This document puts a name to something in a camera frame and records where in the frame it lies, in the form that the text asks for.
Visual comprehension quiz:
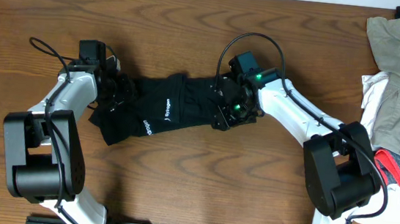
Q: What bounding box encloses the black t-shirt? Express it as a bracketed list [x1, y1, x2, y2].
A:
[89, 73, 225, 145]

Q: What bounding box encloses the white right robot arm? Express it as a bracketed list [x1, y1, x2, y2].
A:
[214, 65, 387, 224]

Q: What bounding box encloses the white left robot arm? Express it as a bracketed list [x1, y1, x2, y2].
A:
[3, 56, 121, 224]

